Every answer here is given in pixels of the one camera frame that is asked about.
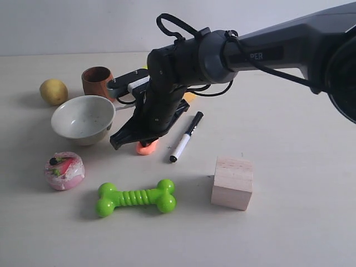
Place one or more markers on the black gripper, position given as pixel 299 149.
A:
pixel 154 120

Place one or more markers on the orange putty lump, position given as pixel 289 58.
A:
pixel 146 150

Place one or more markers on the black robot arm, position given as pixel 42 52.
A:
pixel 316 50

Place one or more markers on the white ceramic bowl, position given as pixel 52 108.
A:
pixel 84 120

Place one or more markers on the black white marker pen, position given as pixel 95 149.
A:
pixel 186 137

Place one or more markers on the green bone dog toy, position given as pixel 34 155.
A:
pixel 110 198

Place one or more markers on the orange foam wedge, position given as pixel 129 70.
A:
pixel 189 97

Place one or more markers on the brown wooden cup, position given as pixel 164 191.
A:
pixel 94 81

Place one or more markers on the pink toy cake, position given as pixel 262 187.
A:
pixel 64 170

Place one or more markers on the yellow lemon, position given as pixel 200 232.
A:
pixel 54 92

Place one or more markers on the light wooden block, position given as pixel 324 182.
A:
pixel 233 183

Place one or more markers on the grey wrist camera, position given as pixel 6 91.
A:
pixel 123 85

